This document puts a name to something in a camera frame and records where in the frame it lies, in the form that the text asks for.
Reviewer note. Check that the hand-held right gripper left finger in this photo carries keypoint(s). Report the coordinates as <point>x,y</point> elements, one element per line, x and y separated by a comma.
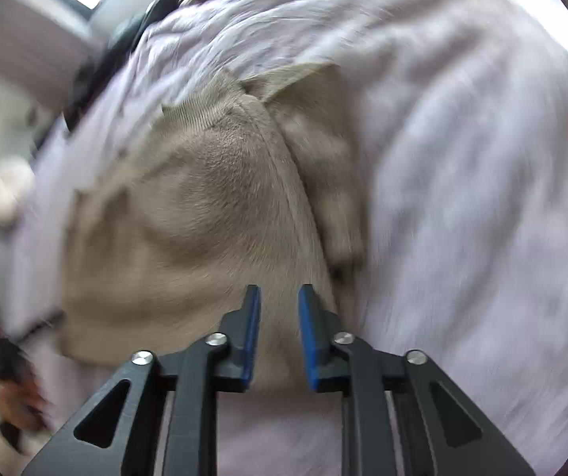
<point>251,337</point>

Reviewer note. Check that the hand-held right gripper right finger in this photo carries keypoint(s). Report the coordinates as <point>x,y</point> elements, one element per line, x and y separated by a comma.
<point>308,337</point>

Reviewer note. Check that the brown knit sweater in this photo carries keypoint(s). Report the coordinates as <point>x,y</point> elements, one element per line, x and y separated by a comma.
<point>189,208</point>

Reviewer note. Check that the lavender smooth blanket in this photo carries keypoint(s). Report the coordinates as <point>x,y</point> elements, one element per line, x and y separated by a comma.
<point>46,258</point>

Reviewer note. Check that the round white pleated pillow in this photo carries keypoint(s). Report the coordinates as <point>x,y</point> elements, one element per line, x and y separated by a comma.
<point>9,193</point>

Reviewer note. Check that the lavender embossed blanket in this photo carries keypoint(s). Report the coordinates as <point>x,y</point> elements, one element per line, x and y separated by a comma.
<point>462,158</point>

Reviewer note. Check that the black jacket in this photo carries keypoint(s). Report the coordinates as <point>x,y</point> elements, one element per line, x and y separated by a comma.
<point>110,59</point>

